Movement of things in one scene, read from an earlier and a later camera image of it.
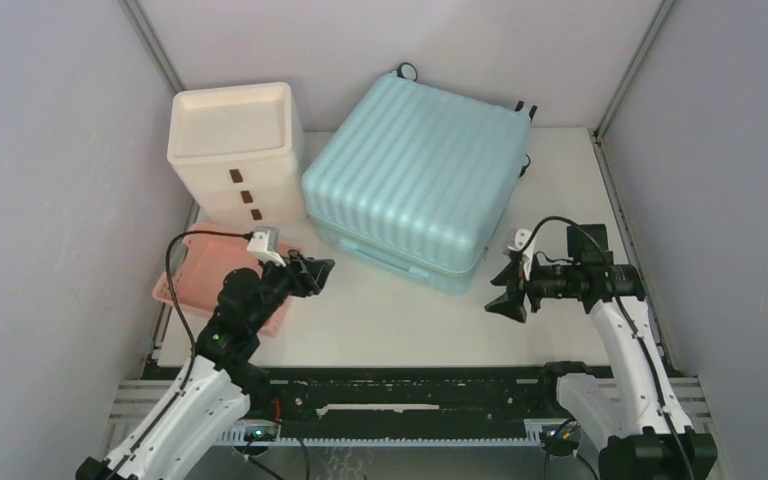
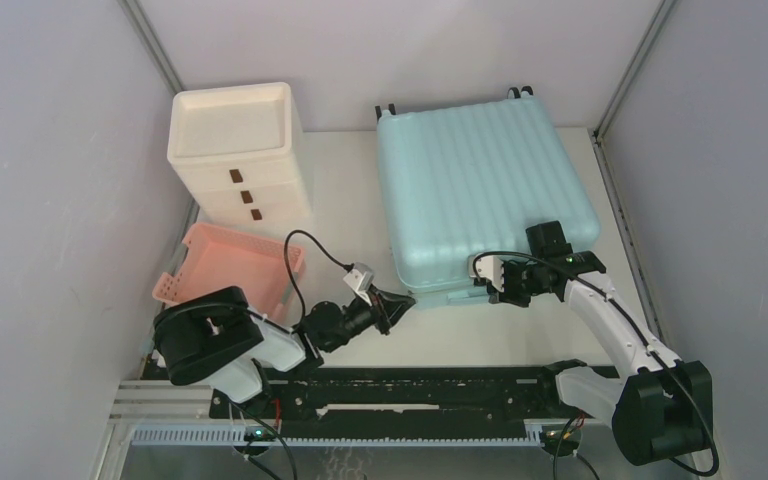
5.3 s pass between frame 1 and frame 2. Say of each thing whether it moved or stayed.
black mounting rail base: stayed
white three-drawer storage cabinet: stayed
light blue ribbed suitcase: moved
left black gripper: moved
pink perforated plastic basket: stayed
